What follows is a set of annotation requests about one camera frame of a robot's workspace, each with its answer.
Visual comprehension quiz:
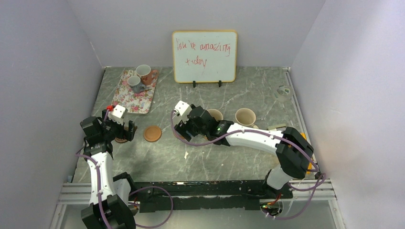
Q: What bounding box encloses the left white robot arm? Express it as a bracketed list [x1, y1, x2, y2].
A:
[80, 105, 137, 229]

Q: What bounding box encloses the light wooden coaster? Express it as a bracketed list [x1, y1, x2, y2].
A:
[143, 125, 162, 142]

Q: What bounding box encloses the clear tape roll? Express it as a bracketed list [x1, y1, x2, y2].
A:
[273, 84, 294, 102]

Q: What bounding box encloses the black whiteboard stand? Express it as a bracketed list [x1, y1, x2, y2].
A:
[192, 80, 223, 88]

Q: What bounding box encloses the green white stapler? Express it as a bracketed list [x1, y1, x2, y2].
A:
[267, 124, 287, 131]

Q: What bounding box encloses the small light blue mug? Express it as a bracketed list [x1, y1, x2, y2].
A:
[127, 75, 146, 94]

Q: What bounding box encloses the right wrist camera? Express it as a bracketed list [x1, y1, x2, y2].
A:
[172, 101, 192, 124]

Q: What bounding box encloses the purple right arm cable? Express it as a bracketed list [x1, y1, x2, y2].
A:
[170, 110, 327, 221]

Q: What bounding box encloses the cream coral pattern mug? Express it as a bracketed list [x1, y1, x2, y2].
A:
[207, 109, 224, 121]

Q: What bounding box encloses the cream seahorse mug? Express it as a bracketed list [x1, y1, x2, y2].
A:
[235, 108, 259, 129]

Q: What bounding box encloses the yellow orange object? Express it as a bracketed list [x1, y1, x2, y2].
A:
[300, 132, 314, 175]

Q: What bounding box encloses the floral serving tray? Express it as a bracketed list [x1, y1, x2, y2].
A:
[112, 70, 159, 114]

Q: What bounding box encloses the orange floral mug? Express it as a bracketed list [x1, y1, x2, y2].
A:
[135, 64, 159, 86]

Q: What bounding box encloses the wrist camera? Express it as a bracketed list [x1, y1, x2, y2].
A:
[172, 101, 192, 124]
[107, 104, 128, 125]

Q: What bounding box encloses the dark walnut wooden coaster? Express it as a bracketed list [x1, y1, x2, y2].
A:
[114, 126, 128, 144]

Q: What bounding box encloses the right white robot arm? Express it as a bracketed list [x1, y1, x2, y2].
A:
[170, 101, 318, 198]

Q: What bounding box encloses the yellow framed whiteboard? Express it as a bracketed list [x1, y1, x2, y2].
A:
[172, 30, 238, 83]

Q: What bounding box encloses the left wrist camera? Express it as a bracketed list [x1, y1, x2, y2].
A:
[107, 104, 128, 125]

